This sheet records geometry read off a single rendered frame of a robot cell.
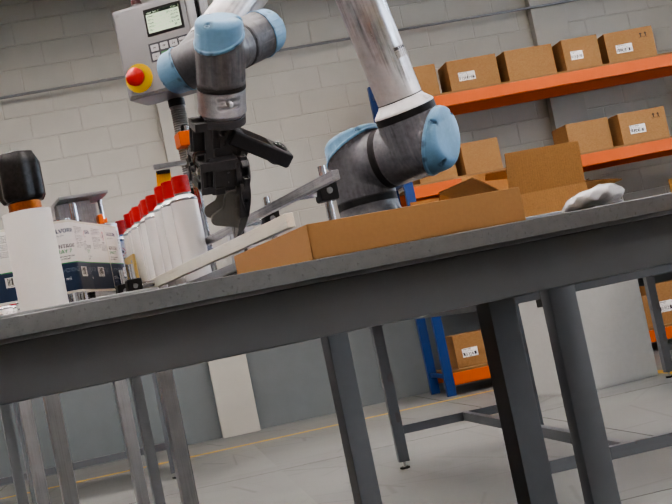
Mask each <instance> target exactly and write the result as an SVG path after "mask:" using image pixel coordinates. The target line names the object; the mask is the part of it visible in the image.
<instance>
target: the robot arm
mask: <svg viewBox="0 0 672 504"><path fill-rule="evenodd" d="M335 1H336V4H337V6H338V9H339V11H340V14H341V16H342V18H343V21H344V23H345V26H346V28H347V31H348V33H349V36H350V38H351V41H352V43H353V46H354V48H355V51H356V53H357V56H358V58H359V61H360V63H361V66H362V68H363V71H364V73H365V76H366V78H367V81H368V83H369V85H370V88H371V90H372V93H373V95H374V98H375V100H376V103H377V105H378V108H379V109H378V113H377V115H376V118H375V122H376V123H367V124H362V125H359V126H357V127H355V128H350V129H348V130H345V131H343V132H341V133H339V134H338V135H336V136H334V137H333V138H332V139H330V140H329V141H328V143H327V144H326V147H325V156H326V161H327V163H326V167H327V169H328V170H329V171H331V170H336V169H338V170H339V175H340V179H339V180H337V181H336V182H337V187H338V192H339V199H337V200H336V202H337V206H338V210H339V214H340V218H345V217H351V216H356V215H362V214H368V213H373V212H379V211H385V210H390V209H396V208H402V207H401V205H400V203H399V199H398V196H397V192H396V188H395V187H397V186H401V185H404V184H407V183H410V182H413V181H416V180H419V179H422V178H425V177H428V176H435V175H437V174H438V173H439V172H442V171H445V170H447V169H449V168H451V167H452V166H453V165H454V164H455V163H456V161H457V159H458V157H459V153H460V133H459V128H458V124H457V121H456V119H455V117H454V115H453V113H451V112H450V109H449V108H447V107H446V106H441V105H436V103H435V100H434V98H433V96H431V95H429V94H427V93H424V92H423V91H422V90H421V87H420V85H419V82H418V80H417V77H416V75H415V72H414V70H413V67H412V65H411V62H410V59H409V57H408V54H407V52H406V49H405V47H404V44H403V42H402V39H401V37H400V34H399V32H398V29H397V27H396V24H395V22H394V19H393V17H392V14H391V12H390V9H389V7H388V4H387V2H386V0H335ZM267 2H268V0H214V1H213V2H212V4H211V5H210V6H209V8H208V9H207V10H206V11H205V13H204V14H203V15H202V16H200V17H198V18H197V19H196V21H195V24H194V27H193V28H192V29H191V30H190V32H189V33H188V34H187V36H186V37H185V38H184V39H183V41H182V42H181V43H180V44H179V45H178V46H176V47H171V48H169V50H168V51H166V52H164V53H162V54H161V55H160V56H159V58H158V61H157V72H158V76H159V78H160V80H161V82H162V83H163V85H164V86H165V87H166V88H167V89H168V90H169V91H171V92H173V93H175V94H182V93H185V92H188V91H190V90H196V89H197V100H198V113H199V114H200V116H198V117H190V118H188V123H189V140H190V150H187V155H188V171H189V181H192V183H193V184H194V185H195V186H196V187H197V189H198V190H199V191H200V192H201V194H202V196H204V195H210V194H212V195H213V196H214V195H216V199H215V200H214V201H212V202H211V203H209V204H208V205H206V206H205V208H204V213H205V215H206V216H207V217H208V218H211V222H212V224H213V225H215V226H226V227H232V231H233V235H234V238H236V237H238V236H240V235H242V233H243V231H244V229H245V227H246V224H247V221H248V217H249V214H250V206H251V187H250V182H251V171H250V163H249V160H248V158H247V154H248V153H251V154H253V155H255V156H258V157H260V158H263V159H265V160H267V161H268V162H270V163H271V164H274V165H280V166H282V167H284V168H287V167H289V165H290V163H291V161H292V160H293V155H292V153H291V152H290V151H289V150H288V149H287V147H286V146H285V145H284V144H283V143H281V142H274V141H272V140H270V139H267V138H265V137H263V136H260V135H258V134H255V133H253V132H251V131H248V130H246V129H244V128H241V127H242V126H244V125H245V124H246V111H247V106H246V74H245V69H246V68H248V67H250V66H252V65H254V64H256V63H258V62H260V61H262V60H263V59H265V58H269V57H272V56H273V55H274V54H275V53H276V52H277V51H279V50H280V49H281V48H282V47H283V45H284V43H285V40H286V28H285V25H284V23H283V21H282V19H281V18H280V17H279V16H278V15H277V14H276V13H275V12H273V11H271V10H268V9H262V8H263V7H264V6H265V4H266V3H267ZM190 159H191V160H190ZM191 171H192V174H191Z"/></svg>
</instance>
